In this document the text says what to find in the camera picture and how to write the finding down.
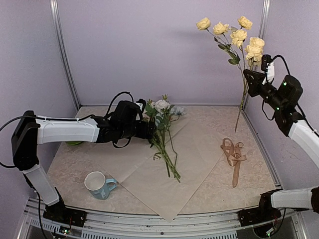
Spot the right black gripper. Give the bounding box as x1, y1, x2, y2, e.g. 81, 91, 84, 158
243, 69, 286, 111

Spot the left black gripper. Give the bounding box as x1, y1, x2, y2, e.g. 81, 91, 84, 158
119, 120, 157, 139

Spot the pink fake rose stem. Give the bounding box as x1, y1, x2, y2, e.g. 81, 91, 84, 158
144, 109, 181, 183

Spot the yellow fake flower stem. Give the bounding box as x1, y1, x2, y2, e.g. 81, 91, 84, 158
196, 15, 266, 132

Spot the white fake rose stem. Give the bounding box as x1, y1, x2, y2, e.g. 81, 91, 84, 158
151, 93, 180, 175

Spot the blue fake flower stem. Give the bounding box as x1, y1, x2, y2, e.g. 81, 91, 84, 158
149, 106, 187, 179

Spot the pink beige wrapping paper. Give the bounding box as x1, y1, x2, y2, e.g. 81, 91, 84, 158
94, 119, 225, 223

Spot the beige ribbon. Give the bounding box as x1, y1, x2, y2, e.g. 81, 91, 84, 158
220, 137, 247, 188

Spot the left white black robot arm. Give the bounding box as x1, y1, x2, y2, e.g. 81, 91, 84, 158
11, 99, 156, 222

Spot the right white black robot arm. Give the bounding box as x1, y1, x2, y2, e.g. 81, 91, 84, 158
243, 69, 319, 221

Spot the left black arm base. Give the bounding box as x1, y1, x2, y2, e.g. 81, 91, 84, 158
43, 208, 87, 228

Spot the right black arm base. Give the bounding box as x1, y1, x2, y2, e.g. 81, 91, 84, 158
237, 198, 282, 227

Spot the blue white ceramic mug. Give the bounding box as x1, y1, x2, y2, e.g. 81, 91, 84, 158
84, 171, 117, 200

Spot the green plate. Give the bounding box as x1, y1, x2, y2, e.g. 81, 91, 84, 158
66, 141, 83, 146

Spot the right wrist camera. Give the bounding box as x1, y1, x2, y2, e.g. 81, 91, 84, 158
261, 54, 275, 85

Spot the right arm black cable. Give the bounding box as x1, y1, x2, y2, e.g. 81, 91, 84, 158
271, 54, 292, 78

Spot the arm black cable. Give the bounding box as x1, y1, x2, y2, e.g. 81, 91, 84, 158
271, 54, 292, 78
0, 117, 19, 168

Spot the right aluminium frame post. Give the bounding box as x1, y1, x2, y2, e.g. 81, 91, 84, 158
241, 0, 271, 110

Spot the aluminium frame post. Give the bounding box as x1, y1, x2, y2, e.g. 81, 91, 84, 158
50, 0, 81, 111
241, 0, 271, 110

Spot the front aluminium rail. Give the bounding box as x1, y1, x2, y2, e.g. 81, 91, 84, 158
13, 198, 310, 239

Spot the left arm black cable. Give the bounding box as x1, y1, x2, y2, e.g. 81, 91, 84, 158
0, 117, 19, 168

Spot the left aluminium frame post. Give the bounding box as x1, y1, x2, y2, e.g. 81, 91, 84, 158
50, 0, 81, 111

